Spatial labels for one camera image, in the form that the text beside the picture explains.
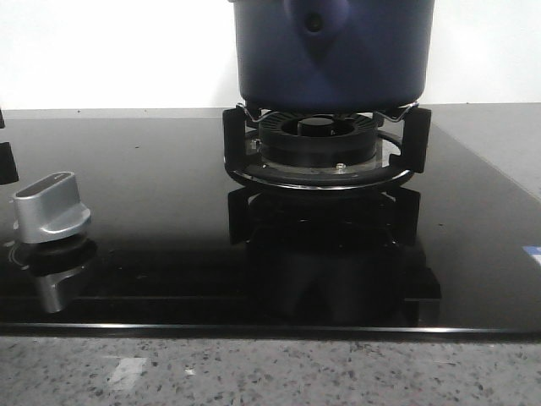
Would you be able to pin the dark blue pot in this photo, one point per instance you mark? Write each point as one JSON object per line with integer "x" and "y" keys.
{"x": 332, "y": 56}

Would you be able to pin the right gas burner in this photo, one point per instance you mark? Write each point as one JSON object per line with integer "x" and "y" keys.
{"x": 325, "y": 153}

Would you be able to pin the black glass stove top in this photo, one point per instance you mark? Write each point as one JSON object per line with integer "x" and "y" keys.
{"x": 175, "y": 248}

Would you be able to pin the silver stove knob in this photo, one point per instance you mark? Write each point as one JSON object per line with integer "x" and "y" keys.
{"x": 50, "y": 209}

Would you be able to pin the energy label sticker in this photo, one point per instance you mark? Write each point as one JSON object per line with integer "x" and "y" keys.
{"x": 534, "y": 252}

